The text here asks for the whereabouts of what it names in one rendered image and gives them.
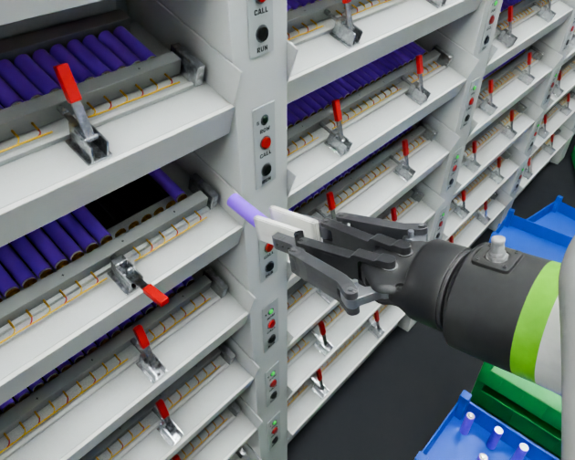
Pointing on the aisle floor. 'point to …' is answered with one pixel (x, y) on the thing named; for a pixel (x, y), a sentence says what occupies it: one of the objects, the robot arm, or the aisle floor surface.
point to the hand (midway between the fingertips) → (287, 230)
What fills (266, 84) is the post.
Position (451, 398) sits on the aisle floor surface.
